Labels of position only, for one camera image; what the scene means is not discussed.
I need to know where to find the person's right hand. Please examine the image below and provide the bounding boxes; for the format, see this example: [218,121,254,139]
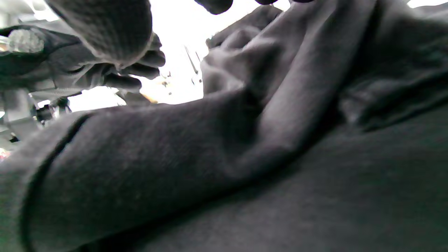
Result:
[45,0,315,69]

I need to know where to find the person's left hand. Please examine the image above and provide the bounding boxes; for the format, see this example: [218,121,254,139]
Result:
[0,24,167,93]

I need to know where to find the black trousers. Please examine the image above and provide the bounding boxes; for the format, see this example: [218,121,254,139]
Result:
[0,0,448,252]

